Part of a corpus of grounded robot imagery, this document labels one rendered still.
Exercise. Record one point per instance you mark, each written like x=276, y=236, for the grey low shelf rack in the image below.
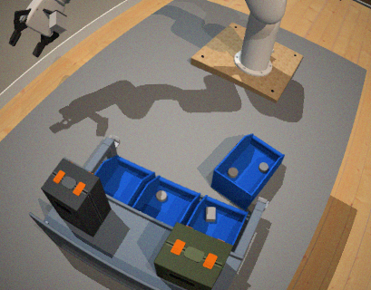
x=130, y=240

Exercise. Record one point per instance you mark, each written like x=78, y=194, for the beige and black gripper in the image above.
x=35, y=17

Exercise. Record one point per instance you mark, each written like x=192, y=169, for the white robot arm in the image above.
x=259, y=39

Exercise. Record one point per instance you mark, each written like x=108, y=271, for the black case with orange latches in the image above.
x=77, y=196

